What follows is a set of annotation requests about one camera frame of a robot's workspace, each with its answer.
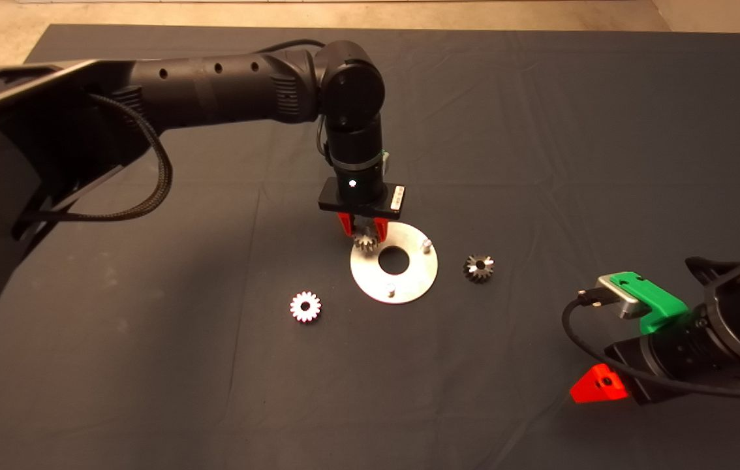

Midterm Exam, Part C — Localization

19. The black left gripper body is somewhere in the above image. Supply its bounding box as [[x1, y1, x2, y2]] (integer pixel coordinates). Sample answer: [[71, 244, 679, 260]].
[[318, 160, 407, 219]]

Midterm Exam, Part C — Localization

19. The thin black left camera cable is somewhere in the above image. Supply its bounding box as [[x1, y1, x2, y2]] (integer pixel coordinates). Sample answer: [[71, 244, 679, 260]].
[[259, 39, 328, 56]]

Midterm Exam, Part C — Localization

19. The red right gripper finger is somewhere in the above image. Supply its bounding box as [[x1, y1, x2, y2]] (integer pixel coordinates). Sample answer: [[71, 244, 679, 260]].
[[569, 364, 630, 404]]

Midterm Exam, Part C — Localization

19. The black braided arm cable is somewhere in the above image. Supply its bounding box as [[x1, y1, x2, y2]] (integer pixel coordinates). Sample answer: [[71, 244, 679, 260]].
[[14, 93, 174, 223]]

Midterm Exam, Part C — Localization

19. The green right camera mount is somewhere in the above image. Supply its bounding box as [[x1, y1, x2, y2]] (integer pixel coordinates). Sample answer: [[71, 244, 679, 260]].
[[608, 272, 688, 335]]

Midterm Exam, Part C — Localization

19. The small steel planetary gear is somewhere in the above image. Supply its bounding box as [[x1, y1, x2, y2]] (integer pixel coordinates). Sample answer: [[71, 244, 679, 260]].
[[462, 254, 495, 285], [290, 290, 322, 323], [352, 225, 380, 253]]

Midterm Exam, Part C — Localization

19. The dark grey table cloth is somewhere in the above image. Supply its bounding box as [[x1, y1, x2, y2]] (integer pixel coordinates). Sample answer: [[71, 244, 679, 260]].
[[0, 24, 740, 470]]

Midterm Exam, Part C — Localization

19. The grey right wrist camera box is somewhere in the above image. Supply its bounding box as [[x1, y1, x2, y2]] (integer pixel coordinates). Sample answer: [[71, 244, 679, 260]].
[[596, 275, 646, 319]]

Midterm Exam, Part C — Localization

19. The round metal carrier plate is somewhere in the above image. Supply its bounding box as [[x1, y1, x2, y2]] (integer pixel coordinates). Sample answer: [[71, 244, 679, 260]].
[[350, 222, 439, 305]]

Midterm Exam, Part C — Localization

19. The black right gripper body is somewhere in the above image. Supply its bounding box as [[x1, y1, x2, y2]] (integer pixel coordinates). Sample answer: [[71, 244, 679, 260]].
[[605, 307, 724, 405]]

